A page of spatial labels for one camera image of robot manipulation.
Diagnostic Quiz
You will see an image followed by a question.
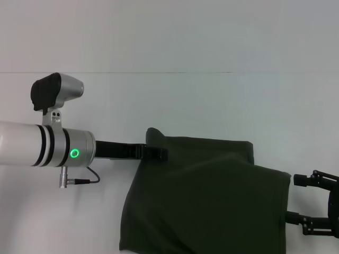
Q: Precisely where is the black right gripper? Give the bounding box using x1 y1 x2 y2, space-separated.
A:
284 170 339 238

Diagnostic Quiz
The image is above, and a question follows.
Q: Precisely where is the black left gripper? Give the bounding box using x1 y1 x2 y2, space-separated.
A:
94 139 170 161

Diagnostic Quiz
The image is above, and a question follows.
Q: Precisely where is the dark green shirt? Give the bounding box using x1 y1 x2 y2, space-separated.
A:
118 127 292 254

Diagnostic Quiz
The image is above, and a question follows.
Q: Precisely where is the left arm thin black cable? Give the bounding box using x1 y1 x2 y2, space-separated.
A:
86 166 101 184

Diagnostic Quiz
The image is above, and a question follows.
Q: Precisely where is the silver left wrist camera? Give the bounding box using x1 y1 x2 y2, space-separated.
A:
30 72 85 125

